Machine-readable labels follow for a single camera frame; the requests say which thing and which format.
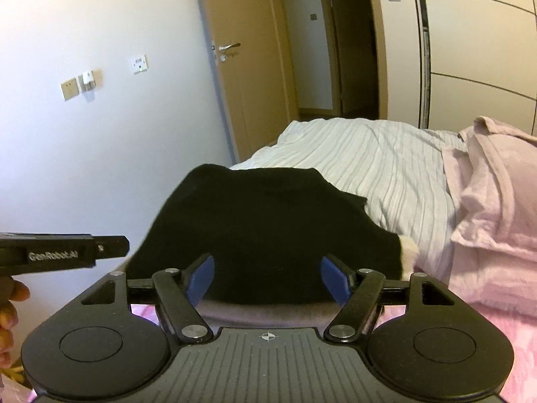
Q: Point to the brown wooden door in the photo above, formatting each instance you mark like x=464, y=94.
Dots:
x=251, y=92

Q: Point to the white wall socket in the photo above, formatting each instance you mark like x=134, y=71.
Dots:
x=138, y=64

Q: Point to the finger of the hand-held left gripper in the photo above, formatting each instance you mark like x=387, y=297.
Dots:
x=113, y=247

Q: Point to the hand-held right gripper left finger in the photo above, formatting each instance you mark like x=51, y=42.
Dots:
x=201, y=281

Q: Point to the black garment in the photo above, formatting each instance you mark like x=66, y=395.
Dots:
x=268, y=226

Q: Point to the grey striped duvet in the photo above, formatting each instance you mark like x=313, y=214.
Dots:
x=377, y=168

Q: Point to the folded mauve garment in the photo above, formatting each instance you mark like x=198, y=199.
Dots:
x=268, y=312

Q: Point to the pink rose blanket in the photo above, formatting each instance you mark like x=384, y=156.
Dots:
x=503, y=344

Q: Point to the white plug adapter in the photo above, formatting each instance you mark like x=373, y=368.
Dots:
x=87, y=80

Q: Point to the person's left hand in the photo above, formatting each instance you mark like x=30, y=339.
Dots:
x=8, y=315

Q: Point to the white wardrobe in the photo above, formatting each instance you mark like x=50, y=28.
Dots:
x=482, y=50

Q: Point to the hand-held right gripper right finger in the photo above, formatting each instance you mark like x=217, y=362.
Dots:
x=333, y=279

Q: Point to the pink pillow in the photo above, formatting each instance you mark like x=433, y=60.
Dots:
x=495, y=218

